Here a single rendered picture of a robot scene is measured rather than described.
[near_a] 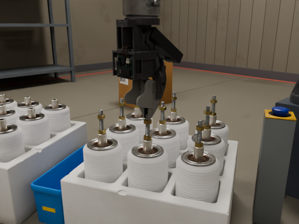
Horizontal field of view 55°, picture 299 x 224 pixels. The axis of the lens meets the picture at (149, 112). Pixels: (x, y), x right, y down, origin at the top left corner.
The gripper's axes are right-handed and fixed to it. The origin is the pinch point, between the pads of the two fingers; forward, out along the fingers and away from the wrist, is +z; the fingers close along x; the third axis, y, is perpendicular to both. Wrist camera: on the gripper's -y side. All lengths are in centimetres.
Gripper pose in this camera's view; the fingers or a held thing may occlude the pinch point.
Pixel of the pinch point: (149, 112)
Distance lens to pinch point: 64.2
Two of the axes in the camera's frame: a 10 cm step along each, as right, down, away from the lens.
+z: 0.0, 9.6, 2.9
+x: 6.7, 2.2, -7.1
